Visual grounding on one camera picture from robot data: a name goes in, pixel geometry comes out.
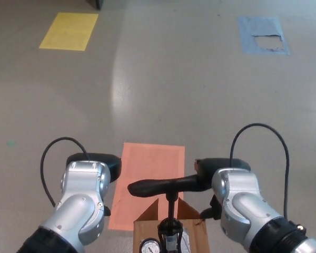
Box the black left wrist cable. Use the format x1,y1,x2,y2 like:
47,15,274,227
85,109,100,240
41,136,90,208

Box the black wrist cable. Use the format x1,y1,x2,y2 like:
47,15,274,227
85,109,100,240
41,136,90,208
230,123,290,221

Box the yellow floor patch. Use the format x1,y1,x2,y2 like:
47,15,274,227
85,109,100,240
38,12,99,52

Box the black floor air pump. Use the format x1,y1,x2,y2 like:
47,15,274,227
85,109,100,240
127,175,213,253

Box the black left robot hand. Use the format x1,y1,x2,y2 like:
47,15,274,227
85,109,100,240
65,152,122,217

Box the torn blue floor patch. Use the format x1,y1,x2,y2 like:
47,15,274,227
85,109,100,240
237,16,291,56

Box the brown cardboard box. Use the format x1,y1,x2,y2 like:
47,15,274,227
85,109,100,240
133,198,210,253

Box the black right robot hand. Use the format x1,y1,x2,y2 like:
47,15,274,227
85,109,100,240
194,157,252,221

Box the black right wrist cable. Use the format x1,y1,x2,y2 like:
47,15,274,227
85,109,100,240
230,123,290,221

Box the orange floor patch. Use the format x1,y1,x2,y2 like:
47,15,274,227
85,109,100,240
107,142,185,232

